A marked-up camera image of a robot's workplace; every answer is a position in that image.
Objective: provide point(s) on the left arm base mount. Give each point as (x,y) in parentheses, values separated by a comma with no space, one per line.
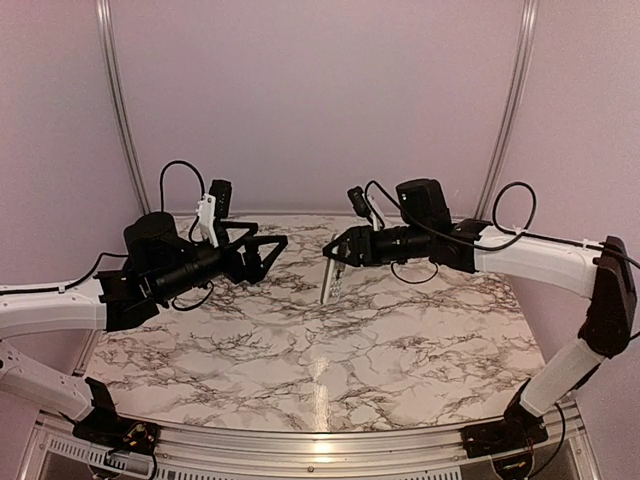
(105,426)

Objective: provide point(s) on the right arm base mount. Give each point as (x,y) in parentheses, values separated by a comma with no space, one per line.
(500,435)

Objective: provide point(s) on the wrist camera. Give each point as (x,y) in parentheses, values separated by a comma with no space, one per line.
(213,209)
(363,206)

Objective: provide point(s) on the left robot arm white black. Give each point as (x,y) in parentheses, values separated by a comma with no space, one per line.
(160,266)

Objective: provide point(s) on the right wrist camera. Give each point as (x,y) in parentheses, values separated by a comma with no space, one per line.
(363,206)

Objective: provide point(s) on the grey white remote control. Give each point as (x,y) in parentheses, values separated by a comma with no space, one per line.
(332,281)

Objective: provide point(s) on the left aluminium frame post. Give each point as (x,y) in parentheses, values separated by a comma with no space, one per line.
(115,85)

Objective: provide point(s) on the front aluminium rail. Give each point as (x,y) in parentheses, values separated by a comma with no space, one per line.
(191,452)

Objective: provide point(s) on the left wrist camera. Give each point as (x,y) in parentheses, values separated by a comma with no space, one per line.
(213,209)

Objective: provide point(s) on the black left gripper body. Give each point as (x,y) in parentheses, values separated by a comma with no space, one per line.
(237,270)

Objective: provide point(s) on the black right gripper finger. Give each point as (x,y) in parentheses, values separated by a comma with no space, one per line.
(339,244)
(347,260)

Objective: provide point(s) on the aluminium frame post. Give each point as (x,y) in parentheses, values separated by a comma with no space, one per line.
(115,85)
(521,65)

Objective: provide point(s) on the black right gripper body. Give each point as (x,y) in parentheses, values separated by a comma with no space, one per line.
(361,233)

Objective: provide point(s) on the right aluminium frame post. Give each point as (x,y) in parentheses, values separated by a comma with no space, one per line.
(521,65)

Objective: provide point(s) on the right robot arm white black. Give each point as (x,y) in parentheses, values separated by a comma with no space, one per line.
(598,271)

